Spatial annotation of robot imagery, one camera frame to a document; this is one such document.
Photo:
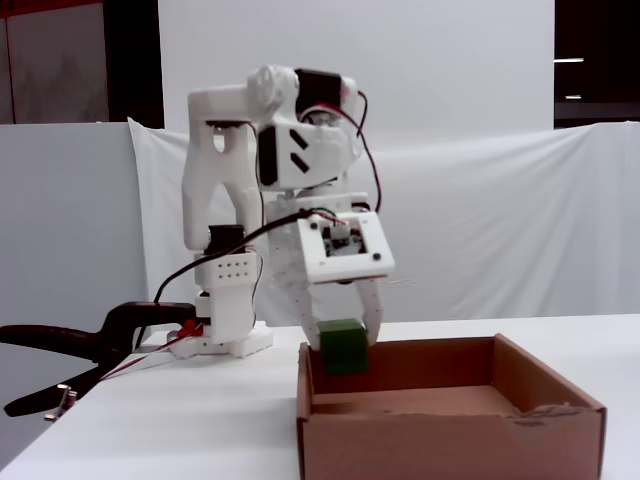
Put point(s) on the white gripper with motor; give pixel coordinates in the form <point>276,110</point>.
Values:
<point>306,305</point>

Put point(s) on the green cube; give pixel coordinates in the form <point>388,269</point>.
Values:
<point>345,347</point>

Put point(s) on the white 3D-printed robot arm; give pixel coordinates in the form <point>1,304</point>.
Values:
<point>220,165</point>

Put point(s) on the brown cardboard box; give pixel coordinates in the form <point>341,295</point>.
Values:
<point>450,440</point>

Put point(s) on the white cloth backdrop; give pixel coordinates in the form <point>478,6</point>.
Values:
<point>475,225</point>

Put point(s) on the black table clamp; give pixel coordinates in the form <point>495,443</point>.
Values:
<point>125,325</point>

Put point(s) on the white backdrop board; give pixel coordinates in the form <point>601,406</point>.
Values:
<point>425,70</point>

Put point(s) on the grey partition panel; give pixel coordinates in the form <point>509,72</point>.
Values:
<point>65,225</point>

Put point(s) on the brown wooden door panel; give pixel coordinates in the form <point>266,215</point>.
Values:
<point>55,65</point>

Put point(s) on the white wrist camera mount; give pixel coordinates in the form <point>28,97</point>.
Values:
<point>310,260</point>

